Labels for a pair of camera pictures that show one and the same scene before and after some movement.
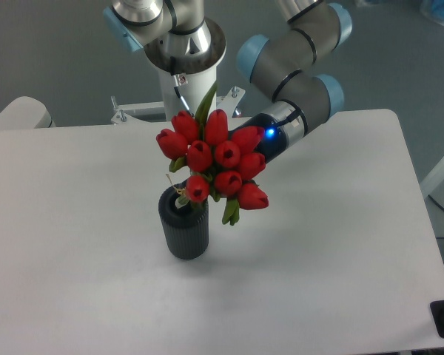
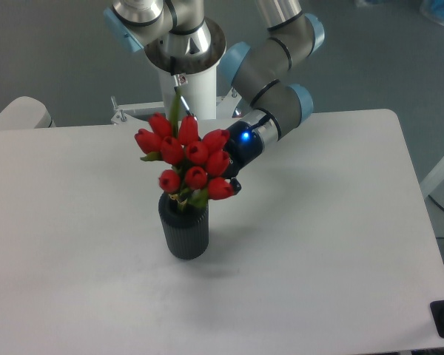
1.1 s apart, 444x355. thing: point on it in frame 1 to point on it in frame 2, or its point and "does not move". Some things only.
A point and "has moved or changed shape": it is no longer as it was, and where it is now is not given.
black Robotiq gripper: x=274 y=142 to x=244 y=146
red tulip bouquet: x=216 y=160 has moved or changed shape
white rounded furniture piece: x=25 y=112 does not move
